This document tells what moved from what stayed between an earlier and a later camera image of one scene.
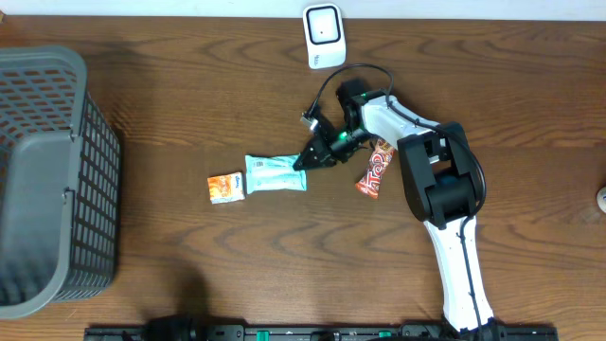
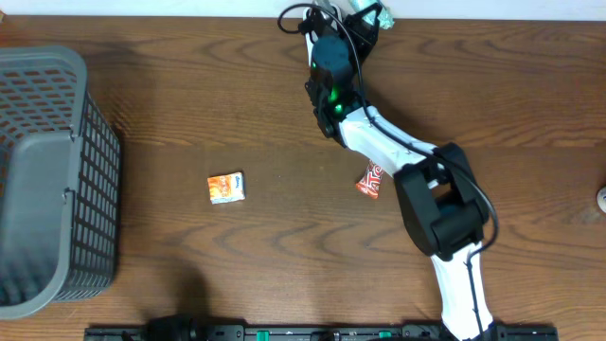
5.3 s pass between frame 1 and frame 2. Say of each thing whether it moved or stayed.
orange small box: stayed
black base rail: stayed
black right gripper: moved
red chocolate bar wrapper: stayed
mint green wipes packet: moved
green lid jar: stayed
